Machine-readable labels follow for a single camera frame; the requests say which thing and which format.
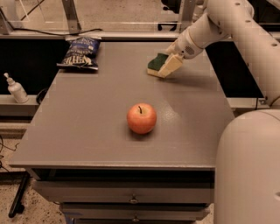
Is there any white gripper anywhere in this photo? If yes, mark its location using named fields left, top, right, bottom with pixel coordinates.
left=157, top=28, right=203, bottom=78

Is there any green and yellow sponge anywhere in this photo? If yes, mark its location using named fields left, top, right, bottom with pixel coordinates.
left=147, top=53, right=168, bottom=76

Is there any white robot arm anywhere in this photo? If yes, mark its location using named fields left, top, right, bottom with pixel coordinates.
left=158, top=0, right=280, bottom=224

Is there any red apple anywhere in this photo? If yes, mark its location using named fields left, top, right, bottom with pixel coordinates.
left=127, top=103, right=157, bottom=135

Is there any blue chip bag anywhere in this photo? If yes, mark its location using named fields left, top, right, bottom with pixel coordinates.
left=57, top=37, right=101, bottom=70

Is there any gray drawer cabinet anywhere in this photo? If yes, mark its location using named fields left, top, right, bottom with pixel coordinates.
left=10, top=42, right=234, bottom=224

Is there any white pump bottle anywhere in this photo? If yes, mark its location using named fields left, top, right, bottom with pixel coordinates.
left=3, top=73, right=29, bottom=103

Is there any upper drawer with knob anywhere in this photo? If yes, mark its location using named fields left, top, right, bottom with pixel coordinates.
left=32, top=181, right=214, bottom=204

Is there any drawer with knob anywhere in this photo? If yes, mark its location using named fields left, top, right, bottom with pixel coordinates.
left=59, top=203, right=210, bottom=222
left=32, top=181, right=214, bottom=204

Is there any lower drawer with knob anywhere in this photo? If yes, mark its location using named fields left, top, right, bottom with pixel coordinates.
left=59, top=203, right=210, bottom=222

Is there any black floor stand leg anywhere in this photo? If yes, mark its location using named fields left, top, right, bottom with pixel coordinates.
left=8, top=171, right=30, bottom=218

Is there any right metal frame post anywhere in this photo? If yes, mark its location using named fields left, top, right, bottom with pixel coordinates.
left=178, top=0, right=196, bottom=32

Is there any metal frame post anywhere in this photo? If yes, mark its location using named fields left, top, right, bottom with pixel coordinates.
left=178, top=0, right=196, bottom=32
left=62, top=0, right=81, bottom=35

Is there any left metal frame post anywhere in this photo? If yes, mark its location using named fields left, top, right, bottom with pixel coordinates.
left=62, top=0, right=81, bottom=35

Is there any black cable on ledge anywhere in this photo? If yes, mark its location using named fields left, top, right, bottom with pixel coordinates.
left=5, top=19, right=103, bottom=38

